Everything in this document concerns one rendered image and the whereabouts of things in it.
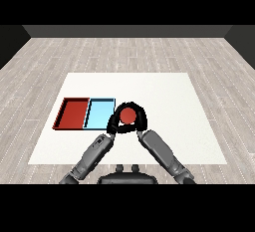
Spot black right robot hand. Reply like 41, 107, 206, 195
117, 102, 149, 134

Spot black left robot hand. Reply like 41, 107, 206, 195
106, 102, 131, 135

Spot small red can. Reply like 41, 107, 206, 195
119, 107, 137, 125

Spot light blue open box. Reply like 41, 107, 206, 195
82, 97, 117, 131

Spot red open box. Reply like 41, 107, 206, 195
52, 97, 91, 131

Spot dark grey robot body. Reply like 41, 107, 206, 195
97, 163, 158, 185

